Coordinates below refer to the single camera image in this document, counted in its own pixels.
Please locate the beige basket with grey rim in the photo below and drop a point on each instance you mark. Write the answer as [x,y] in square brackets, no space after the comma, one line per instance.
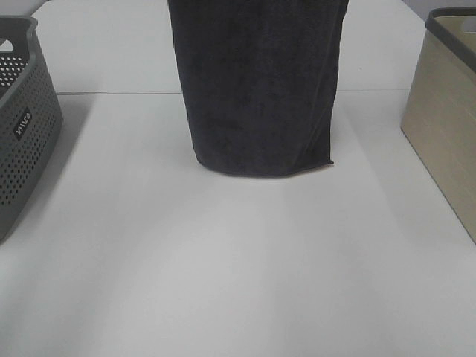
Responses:
[439,117]

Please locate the grey perforated plastic basket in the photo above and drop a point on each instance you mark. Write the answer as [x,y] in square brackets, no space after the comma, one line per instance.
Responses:
[31,117]

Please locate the dark grey towel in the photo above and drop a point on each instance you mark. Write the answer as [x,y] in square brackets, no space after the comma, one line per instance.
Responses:
[259,80]

